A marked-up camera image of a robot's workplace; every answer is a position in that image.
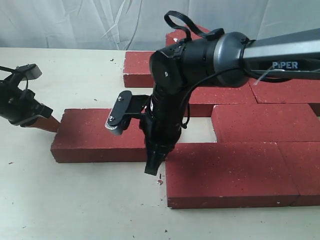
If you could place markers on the red brick third row right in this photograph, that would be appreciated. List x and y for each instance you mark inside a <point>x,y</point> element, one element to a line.
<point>276,122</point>

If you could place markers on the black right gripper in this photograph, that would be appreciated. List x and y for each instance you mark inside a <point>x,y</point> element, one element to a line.
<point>160,139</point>

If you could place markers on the red brick front large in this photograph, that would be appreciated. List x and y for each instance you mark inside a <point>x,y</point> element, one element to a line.
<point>228,175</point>

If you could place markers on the red brick back left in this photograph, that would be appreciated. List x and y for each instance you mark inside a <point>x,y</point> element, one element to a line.
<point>136,72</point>

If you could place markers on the red brick front right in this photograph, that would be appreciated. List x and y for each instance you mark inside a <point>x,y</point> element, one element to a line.
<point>303,162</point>

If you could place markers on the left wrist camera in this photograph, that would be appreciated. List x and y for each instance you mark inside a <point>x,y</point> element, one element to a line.
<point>30,71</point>

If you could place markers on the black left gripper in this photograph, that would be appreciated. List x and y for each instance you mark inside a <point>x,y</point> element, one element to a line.
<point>20,108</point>

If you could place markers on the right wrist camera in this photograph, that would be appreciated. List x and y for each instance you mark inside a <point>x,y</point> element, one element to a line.
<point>127,106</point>

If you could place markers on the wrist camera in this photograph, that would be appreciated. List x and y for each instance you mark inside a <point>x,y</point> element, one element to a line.
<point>127,106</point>
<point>30,71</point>

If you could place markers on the red brick stacked on top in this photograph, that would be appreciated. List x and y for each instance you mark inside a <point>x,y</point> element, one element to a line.
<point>176,35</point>

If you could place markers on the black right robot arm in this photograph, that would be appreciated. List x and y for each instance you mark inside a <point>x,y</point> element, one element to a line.
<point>220,60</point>

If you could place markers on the red brick pushed sideways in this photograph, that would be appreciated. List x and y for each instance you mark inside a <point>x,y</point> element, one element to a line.
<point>83,138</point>

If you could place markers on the white wrinkled backdrop curtain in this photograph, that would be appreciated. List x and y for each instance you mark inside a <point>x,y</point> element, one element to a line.
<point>140,24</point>

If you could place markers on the red brick second row right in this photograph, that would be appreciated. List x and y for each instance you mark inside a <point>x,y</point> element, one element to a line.
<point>296,91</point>

